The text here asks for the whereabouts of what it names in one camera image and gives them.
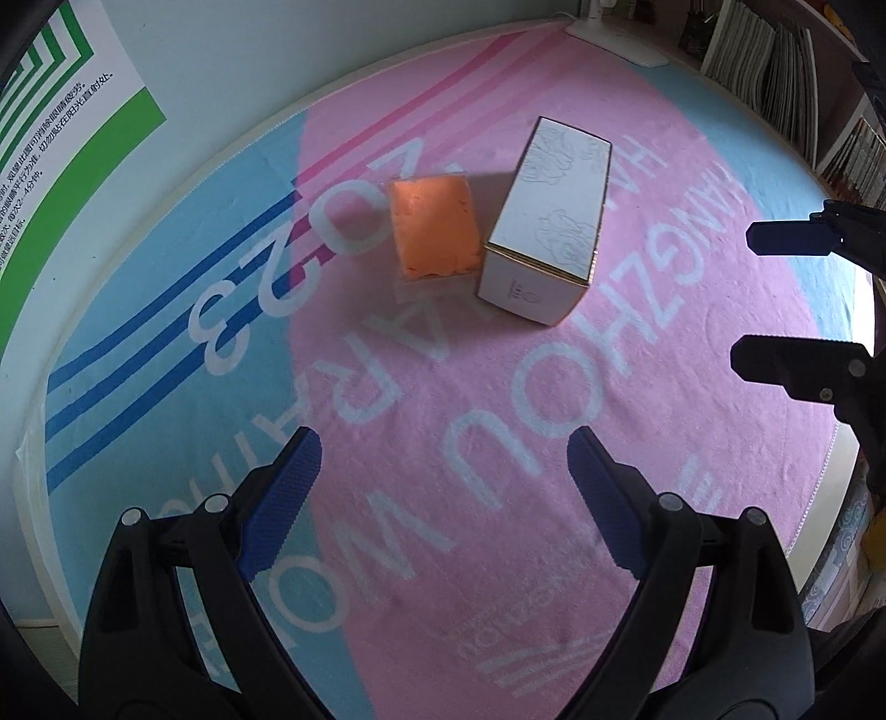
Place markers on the pink and blue printed towel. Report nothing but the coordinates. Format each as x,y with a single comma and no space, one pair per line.
484,415

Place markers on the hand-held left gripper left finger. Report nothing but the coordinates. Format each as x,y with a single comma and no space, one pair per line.
280,505

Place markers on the long white cardboard box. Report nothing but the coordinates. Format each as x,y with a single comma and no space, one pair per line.
554,208

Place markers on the orange packet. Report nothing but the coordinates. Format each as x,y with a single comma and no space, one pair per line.
432,225

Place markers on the row of grey books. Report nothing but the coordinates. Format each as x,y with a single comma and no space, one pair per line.
768,62

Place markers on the green and white wall poster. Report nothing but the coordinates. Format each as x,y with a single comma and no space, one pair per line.
69,104

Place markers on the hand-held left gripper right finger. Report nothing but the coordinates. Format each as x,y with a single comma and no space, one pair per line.
609,505

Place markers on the row of colourful books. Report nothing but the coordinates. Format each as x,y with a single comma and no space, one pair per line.
862,159

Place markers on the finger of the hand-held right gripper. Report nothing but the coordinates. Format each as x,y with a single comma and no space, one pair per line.
789,237
782,363

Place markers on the white lamp base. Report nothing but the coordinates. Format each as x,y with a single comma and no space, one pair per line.
623,41

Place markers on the blue patterned cloth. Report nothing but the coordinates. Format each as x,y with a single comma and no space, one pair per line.
844,547

